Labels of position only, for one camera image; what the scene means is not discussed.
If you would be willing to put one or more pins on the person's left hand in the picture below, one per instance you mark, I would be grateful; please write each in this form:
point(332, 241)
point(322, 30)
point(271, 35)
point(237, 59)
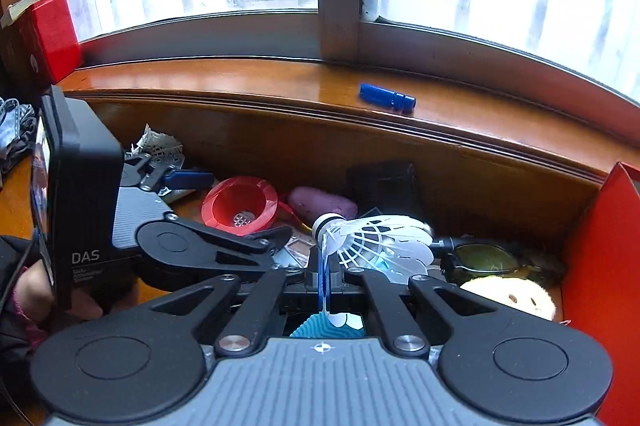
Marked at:
point(37, 291)

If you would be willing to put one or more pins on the grey denim cloth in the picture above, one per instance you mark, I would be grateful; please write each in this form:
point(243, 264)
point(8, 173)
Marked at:
point(15, 131)

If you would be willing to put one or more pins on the open red box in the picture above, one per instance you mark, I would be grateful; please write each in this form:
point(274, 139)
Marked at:
point(605, 286)

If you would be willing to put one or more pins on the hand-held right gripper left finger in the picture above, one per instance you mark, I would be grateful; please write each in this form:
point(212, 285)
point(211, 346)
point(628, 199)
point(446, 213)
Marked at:
point(260, 301)

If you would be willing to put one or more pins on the yellow plush toy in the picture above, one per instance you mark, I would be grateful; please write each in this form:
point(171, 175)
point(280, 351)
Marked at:
point(510, 296)

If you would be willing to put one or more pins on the small black box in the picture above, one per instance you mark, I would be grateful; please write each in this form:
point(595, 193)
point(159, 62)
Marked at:
point(385, 188)

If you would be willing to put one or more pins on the red plastic funnel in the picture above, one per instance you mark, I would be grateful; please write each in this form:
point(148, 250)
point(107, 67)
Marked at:
point(240, 203)

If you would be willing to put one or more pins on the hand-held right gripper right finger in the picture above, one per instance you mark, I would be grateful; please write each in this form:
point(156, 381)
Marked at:
point(350, 292)

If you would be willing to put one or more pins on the person's left forearm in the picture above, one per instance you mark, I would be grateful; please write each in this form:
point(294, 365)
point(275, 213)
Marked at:
point(15, 336)

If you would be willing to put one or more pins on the blue tube on sill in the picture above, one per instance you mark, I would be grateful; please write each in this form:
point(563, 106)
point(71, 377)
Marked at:
point(387, 97)

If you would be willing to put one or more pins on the worn white shuttlecock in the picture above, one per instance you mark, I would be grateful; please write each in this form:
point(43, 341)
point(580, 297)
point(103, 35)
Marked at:
point(157, 138)

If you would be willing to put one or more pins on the dark green goggles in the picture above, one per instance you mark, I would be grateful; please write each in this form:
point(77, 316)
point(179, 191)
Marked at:
point(490, 258)

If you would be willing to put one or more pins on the wooden window sill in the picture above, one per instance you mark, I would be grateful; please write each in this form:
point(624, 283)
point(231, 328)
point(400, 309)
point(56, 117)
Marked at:
point(300, 81)

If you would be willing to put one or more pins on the grey perforated plate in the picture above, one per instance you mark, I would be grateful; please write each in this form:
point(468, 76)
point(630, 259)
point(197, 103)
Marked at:
point(167, 161)

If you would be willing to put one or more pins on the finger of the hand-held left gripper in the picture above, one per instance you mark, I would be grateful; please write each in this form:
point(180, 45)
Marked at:
point(235, 243)
point(192, 179)

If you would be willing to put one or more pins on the light blue silicone case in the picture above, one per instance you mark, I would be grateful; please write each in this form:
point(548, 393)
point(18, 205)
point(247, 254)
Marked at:
point(320, 326)

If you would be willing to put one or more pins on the wooden desktop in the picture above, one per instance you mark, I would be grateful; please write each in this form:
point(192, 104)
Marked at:
point(14, 206)

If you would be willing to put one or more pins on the purple pouch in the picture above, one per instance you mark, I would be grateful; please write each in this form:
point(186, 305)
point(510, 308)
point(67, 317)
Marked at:
point(320, 203)

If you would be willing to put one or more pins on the tall red box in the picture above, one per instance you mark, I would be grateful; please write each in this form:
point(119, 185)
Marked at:
point(47, 31)

